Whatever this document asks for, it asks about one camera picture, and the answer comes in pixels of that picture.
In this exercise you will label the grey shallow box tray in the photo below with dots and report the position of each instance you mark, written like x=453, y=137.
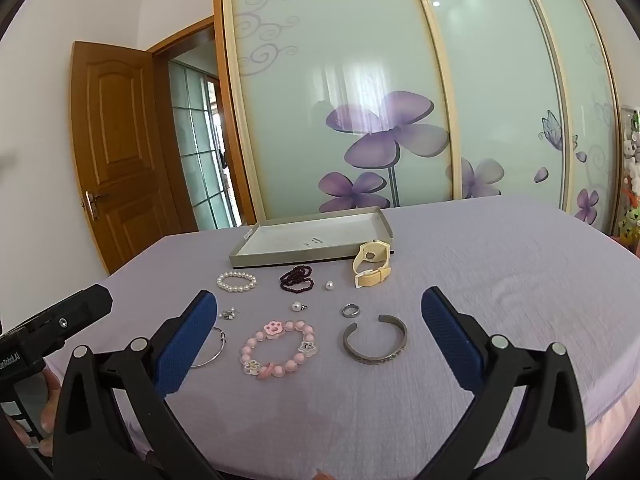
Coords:
x=280, y=245

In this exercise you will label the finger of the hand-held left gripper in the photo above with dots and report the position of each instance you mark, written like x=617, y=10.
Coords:
x=70, y=317

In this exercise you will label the person's left hand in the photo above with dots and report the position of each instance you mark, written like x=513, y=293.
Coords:
x=50, y=400

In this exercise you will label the brown wooden door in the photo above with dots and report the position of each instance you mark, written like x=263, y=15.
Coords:
x=120, y=135

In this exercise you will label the large pearl earring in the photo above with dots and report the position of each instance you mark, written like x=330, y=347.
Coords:
x=298, y=306

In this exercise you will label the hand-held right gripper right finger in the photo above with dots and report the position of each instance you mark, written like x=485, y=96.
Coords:
x=450, y=335

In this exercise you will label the flower print sliding wardrobe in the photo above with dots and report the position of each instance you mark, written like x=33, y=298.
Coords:
x=325, y=60

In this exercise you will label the wooden door frame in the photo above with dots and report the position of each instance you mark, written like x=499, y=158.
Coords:
x=182, y=35

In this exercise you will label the gridded glass panel door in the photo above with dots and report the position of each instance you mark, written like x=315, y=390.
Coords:
x=200, y=160

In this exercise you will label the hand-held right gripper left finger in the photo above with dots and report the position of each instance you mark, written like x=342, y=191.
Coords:
x=185, y=350

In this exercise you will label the cream wrist watch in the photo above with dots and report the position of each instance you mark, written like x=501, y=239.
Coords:
x=372, y=276

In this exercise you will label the thin silver bangle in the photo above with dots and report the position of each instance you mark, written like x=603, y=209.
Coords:
x=221, y=344

